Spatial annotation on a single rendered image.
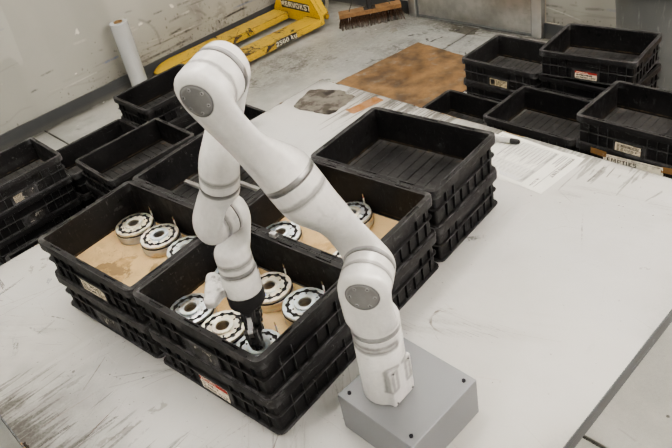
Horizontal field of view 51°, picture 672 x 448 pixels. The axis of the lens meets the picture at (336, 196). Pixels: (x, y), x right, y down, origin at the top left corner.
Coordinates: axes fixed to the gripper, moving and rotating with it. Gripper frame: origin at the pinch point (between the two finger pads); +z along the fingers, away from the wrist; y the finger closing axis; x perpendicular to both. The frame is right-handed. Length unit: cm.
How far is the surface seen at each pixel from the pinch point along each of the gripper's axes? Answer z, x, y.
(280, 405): 7.5, -2.4, -11.8
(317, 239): 2.2, -14.1, 32.6
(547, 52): 25, -115, 158
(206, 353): -0.3, 11.1, -1.6
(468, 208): 7, -53, 40
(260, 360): -7.7, -1.8, -13.6
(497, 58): 47, -108, 207
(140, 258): 2, 31, 39
